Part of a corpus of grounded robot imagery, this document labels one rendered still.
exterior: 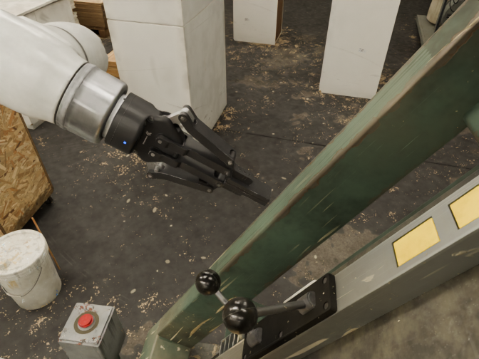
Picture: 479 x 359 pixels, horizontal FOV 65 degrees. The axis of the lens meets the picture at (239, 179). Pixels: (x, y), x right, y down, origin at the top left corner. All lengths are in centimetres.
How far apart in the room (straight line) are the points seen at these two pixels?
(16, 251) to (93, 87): 187
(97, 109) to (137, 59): 240
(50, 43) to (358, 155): 44
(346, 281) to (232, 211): 225
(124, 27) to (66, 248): 151
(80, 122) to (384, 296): 39
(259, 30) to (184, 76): 271
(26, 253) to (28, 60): 183
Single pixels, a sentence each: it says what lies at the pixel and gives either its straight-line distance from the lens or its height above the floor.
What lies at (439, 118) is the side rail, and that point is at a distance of 58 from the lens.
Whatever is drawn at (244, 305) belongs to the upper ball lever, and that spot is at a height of 157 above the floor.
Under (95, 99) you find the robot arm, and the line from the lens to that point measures 48.
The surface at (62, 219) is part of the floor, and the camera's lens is 290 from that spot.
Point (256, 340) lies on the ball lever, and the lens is 56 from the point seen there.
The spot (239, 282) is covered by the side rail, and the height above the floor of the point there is 121.
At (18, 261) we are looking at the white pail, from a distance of 225.
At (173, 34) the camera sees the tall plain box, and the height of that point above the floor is 103.
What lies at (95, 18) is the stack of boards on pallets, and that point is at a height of 26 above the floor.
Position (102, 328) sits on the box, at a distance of 117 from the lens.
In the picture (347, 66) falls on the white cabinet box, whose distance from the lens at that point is 407.
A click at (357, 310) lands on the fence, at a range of 45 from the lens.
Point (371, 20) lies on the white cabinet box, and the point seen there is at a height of 78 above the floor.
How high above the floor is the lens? 192
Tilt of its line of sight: 41 degrees down
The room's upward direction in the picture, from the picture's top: straight up
